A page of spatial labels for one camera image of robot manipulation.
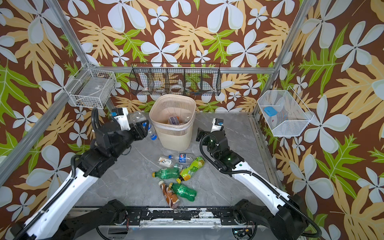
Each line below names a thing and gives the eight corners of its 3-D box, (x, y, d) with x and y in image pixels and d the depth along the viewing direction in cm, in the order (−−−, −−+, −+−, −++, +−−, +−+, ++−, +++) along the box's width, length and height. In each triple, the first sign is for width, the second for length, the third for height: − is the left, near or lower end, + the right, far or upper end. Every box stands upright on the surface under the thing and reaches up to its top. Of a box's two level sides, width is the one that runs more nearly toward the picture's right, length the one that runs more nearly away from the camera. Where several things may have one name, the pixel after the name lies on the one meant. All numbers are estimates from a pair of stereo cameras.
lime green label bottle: (181, 187, 85) (180, 184, 81) (174, 180, 88) (174, 176, 83) (205, 164, 94) (206, 160, 90) (199, 158, 97) (199, 154, 92)
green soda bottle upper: (153, 180, 88) (151, 177, 84) (154, 170, 91) (153, 167, 87) (179, 180, 88) (179, 177, 84) (180, 170, 91) (179, 167, 88)
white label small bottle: (158, 165, 93) (157, 161, 89) (160, 160, 96) (159, 156, 91) (181, 171, 91) (181, 167, 87) (183, 165, 93) (183, 161, 89)
